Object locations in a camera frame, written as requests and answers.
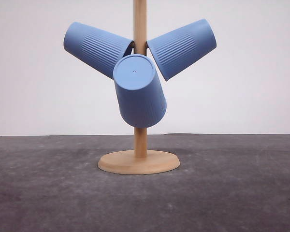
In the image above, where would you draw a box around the blue ribbed cup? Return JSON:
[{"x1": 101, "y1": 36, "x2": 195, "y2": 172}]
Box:
[
  {"x1": 113, "y1": 54, "x2": 167, "y2": 128},
  {"x1": 146, "y1": 19, "x2": 217, "y2": 81},
  {"x1": 63, "y1": 22, "x2": 134, "y2": 79}
]

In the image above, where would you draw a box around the wooden cup tree stand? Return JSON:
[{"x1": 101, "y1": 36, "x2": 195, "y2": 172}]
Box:
[{"x1": 98, "y1": 0, "x2": 180, "y2": 175}]

